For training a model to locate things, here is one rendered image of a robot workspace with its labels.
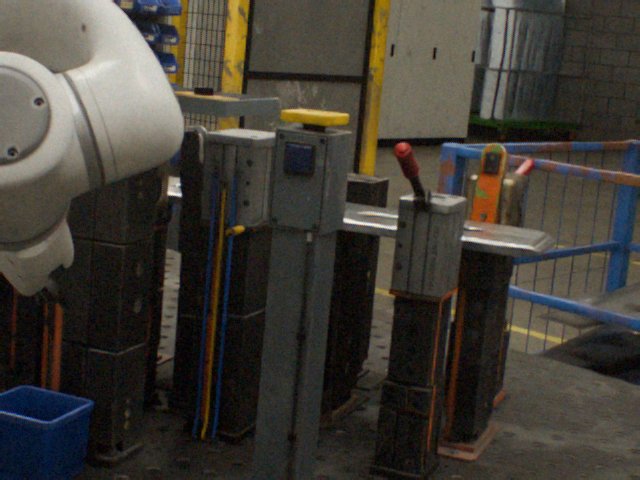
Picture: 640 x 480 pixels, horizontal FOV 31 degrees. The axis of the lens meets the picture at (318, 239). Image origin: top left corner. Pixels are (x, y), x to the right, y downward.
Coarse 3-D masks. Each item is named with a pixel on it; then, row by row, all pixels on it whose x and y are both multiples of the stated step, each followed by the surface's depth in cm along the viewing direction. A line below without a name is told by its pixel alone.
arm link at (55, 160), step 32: (0, 64) 66; (32, 64) 67; (0, 96) 66; (32, 96) 66; (64, 96) 67; (0, 128) 65; (32, 128) 66; (64, 128) 66; (0, 160) 65; (32, 160) 65; (64, 160) 68; (96, 160) 71; (0, 192) 66; (32, 192) 68; (64, 192) 71; (0, 224) 72; (32, 224) 74
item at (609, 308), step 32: (448, 160) 348; (480, 160) 341; (512, 160) 333; (544, 160) 327; (448, 192) 349; (544, 256) 399; (512, 288) 336; (608, 288) 442; (448, 320) 367; (576, 320) 370; (608, 320) 316; (544, 352) 372; (576, 352) 352; (608, 352) 346
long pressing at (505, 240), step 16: (176, 192) 166; (352, 208) 168; (368, 208) 169; (384, 208) 171; (352, 224) 155; (368, 224) 155; (384, 224) 154; (464, 224) 163; (480, 224) 164; (496, 224) 165; (464, 240) 150; (480, 240) 149; (496, 240) 151; (512, 240) 153; (528, 240) 154; (544, 240) 157; (528, 256) 148
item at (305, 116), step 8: (288, 112) 127; (296, 112) 127; (304, 112) 127; (312, 112) 128; (320, 112) 129; (328, 112) 130; (336, 112) 131; (288, 120) 127; (296, 120) 127; (304, 120) 127; (312, 120) 126; (320, 120) 126; (328, 120) 126; (336, 120) 127; (344, 120) 130; (304, 128) 129; (312, 128) 128; (320, 128) 129
